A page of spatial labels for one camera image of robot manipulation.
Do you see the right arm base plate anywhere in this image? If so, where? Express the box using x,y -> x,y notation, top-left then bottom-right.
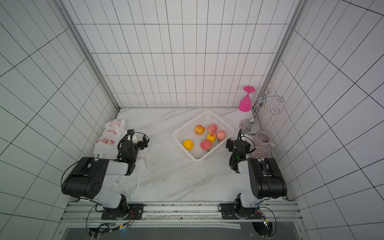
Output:
218,203 -> 263,220

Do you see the pink wine glass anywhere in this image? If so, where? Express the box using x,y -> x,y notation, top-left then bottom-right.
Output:
239,86 -> 256,113

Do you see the aluminium mounting rail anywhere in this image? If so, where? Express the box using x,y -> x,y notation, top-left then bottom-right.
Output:
61,201 -> 303,225

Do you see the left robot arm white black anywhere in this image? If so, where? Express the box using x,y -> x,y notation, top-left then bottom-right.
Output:
61,129 -> 150,219

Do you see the red peach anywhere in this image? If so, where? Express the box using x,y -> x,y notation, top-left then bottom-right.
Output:
201,139 -> 212,152

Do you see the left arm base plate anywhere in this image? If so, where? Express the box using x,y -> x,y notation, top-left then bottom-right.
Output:
101,204 -> 144,221

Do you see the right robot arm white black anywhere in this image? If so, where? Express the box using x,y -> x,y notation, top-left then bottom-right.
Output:
226,131 -> 288,215

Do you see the stack of printed plastic bags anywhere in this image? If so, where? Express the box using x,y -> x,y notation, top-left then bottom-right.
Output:
93,119 -> 126,160

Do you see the yellow-red peach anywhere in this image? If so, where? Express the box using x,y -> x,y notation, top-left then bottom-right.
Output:
194,125 -> 205,135

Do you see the white basket perforated plastic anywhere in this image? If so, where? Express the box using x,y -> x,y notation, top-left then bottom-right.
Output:
173,111 -> 235,162

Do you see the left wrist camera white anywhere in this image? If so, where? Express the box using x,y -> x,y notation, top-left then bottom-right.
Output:
132,132 -> 150,150

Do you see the yellow-pink peach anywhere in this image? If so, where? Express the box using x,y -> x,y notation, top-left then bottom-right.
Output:
207,132 -> 217,143

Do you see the yellow fruit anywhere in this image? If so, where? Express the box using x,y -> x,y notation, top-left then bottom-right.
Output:
183,140 -> 194,151

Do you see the white printed plastic bag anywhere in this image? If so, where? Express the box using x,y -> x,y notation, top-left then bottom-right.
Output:
114,148 -> 147,201

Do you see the pale pink mug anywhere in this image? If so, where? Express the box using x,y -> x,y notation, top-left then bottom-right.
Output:
254,131 -> 276,151

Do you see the pink peach top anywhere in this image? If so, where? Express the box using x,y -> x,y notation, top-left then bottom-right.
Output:
207,124 -> 218,133

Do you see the metal glass rack stand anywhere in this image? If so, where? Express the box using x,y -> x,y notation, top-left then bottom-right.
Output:
239,88 -> 285,136

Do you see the pink peach with leaf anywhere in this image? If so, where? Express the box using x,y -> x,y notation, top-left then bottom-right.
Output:
216,131 -> 227,142

